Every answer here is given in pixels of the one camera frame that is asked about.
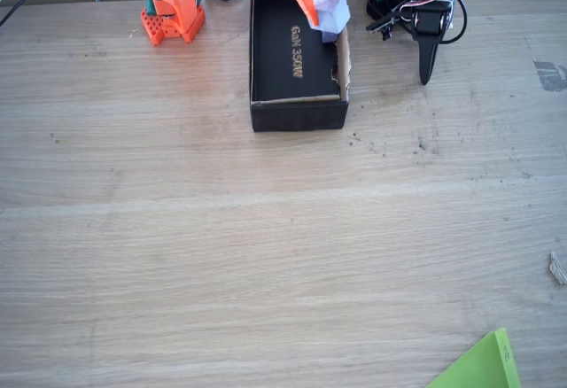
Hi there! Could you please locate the red white servo wire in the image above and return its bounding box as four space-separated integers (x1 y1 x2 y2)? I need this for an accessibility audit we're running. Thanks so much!
389 0 457 20

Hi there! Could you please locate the small wood chip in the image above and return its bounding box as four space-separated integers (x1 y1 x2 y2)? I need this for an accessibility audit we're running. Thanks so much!
548 251 567 286

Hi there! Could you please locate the thin black looped cable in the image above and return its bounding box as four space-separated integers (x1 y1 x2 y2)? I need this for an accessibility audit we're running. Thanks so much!
438 0 469 46

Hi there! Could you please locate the purple foam block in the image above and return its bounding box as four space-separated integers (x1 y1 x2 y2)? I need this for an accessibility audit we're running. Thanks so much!
309 0 351 35

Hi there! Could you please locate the black cardboard box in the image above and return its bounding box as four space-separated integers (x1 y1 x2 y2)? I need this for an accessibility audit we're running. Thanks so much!
248 0 352 133

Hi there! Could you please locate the light green sheet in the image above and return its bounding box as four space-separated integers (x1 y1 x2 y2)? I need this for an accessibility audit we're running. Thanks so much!
424 327 523 388

